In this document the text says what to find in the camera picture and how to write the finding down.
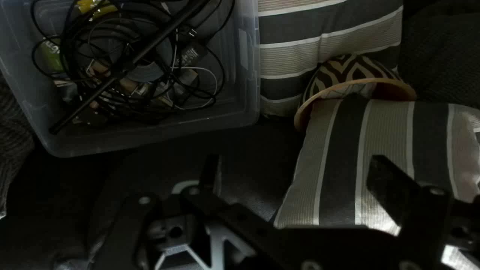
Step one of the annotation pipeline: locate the patterned woven basket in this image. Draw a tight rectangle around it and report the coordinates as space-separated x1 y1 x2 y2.
293 52 419 132

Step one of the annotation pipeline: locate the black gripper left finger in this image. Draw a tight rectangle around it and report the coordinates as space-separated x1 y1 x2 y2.
198 153 224 199

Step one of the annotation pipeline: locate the tangled black cable bundle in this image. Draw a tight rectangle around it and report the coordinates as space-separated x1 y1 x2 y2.
29 0 237 126

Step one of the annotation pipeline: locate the clear plastic storage box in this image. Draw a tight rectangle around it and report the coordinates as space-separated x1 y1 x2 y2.
0 0 263 159

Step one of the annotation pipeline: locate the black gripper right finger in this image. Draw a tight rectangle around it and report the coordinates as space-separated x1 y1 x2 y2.
366 153 453 237

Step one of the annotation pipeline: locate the thin black rod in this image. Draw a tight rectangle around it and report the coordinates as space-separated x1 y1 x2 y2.
48 0 209 135

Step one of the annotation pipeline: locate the dark sofa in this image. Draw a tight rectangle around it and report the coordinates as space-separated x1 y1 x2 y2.
0 0 480 270

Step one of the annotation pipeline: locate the grey white striped pillow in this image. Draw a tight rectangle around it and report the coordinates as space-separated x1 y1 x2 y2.
257 0 405 118
273 96 480 237

